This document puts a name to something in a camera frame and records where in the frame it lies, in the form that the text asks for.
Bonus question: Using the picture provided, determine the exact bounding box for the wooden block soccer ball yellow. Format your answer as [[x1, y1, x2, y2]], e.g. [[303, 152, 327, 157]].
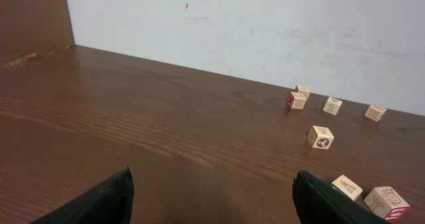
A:
[[307, 126, 334, 150]]

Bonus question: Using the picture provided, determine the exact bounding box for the wooden block letter A green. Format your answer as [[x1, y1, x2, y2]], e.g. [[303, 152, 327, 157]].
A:
[[331, 175, 363, 201]]

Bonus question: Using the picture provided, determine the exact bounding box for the wooden block far back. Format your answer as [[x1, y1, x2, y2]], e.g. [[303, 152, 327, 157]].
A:
[[295, 85, 310, 99]]

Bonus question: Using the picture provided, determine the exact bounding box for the wooden block red M side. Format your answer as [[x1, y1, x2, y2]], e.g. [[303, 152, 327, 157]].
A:
[[287, 92, 307, 110]]

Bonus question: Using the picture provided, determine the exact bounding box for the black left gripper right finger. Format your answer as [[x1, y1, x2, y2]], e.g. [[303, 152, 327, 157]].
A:
[[292, 170, 389, 224]]

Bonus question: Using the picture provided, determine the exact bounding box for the wooden block snail letter Y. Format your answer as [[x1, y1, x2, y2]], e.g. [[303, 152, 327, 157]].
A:
[[364, 186, 410, 222]]

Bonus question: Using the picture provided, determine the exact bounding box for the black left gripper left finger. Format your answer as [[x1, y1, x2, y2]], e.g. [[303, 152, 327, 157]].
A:
[[33, 168, 134, 224]]

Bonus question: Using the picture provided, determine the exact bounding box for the wooden block number 6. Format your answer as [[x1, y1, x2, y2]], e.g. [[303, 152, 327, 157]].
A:
[[365, 104, 387, 122]]

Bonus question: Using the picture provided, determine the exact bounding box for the wooden block number 3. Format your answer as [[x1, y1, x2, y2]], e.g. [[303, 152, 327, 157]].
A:
[[323, 96, 343, 116]]

